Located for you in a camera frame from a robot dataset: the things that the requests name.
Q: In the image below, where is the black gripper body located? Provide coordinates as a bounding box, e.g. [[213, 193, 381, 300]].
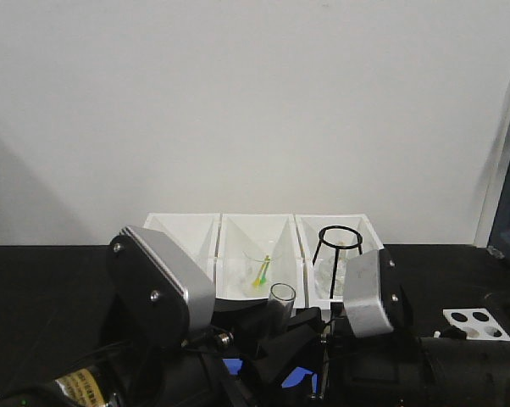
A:
[[211, 307, 420, 406]]

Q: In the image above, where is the clear glass test tube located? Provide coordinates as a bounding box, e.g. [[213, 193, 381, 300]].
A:
[[267, 282, 297, 337]]

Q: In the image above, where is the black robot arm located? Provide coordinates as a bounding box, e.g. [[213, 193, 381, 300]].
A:
[[0, 315, 510, 406]]

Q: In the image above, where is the white test tube rack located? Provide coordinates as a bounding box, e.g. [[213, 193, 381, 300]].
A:
[[442, 308, 510, 342]]

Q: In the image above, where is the round glass flask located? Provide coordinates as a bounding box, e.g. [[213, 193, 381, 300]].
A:
[[314, 244, 348, 298]]

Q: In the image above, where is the blue plastic tray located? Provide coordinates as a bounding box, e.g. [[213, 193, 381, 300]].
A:
[[222, 358, 318, 389]]

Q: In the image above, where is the right white storage bin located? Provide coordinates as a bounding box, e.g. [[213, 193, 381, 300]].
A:
[[294, 214, 384, 312]]

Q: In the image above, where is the white storage bin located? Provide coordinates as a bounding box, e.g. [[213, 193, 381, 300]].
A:
[[294, 214, 384, 312], [144, 213, 220, 282], [215, 214, 306, 308]]

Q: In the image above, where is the glass beaker with droppers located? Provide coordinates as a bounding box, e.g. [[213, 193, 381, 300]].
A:
[[241, 254, 274, 298]]

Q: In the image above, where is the black metal tripod stand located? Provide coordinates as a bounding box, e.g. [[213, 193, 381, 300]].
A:
[[312, 225, 363, 299]]

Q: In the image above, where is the middle white storage bin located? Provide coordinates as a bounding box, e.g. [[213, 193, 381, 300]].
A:
[[215, 214, 306, 308]]

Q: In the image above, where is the left white storage bin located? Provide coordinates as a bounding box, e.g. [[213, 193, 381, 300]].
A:
[[144, 213, 220, 282]]

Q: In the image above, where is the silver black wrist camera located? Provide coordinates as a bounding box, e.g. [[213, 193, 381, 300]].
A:
[[106, 226, 216, 348]]

